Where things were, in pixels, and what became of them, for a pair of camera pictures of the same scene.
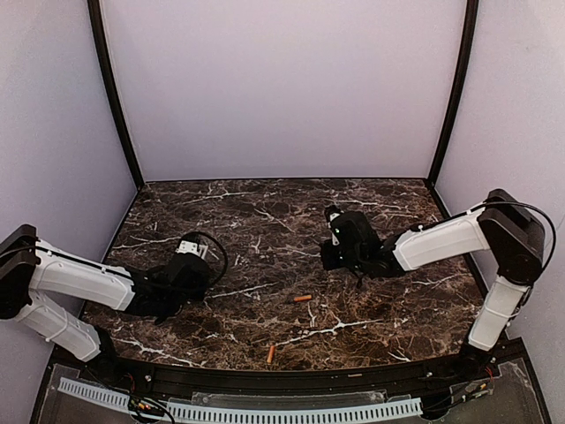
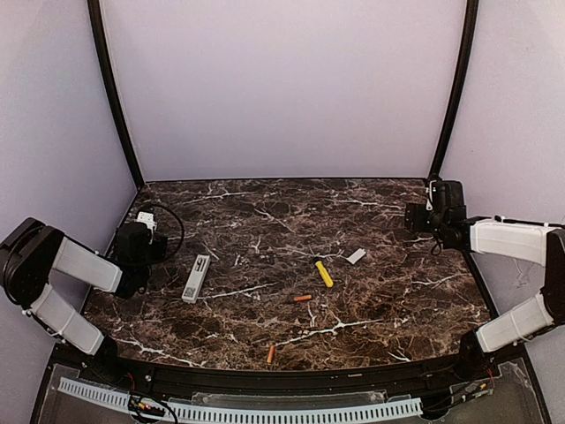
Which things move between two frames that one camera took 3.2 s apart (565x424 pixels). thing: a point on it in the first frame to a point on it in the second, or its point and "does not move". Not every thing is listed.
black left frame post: x=100 y=40 does not move
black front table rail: x=218 y=380 does not move
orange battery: x=271 y=354 does not move
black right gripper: x=331 y=254 to x=412 y=217
